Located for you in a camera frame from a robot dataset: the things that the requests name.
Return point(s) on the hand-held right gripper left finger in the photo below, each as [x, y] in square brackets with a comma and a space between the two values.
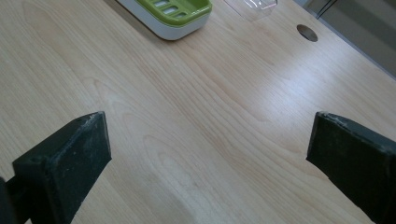
[68, 168]

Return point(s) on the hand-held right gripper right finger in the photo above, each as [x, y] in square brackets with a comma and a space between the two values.
[355, 161]

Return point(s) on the clear plastic container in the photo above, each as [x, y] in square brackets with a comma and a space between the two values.
[253, 7]

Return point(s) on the green and white soap dish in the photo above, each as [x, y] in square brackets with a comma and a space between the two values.
[174, 15]

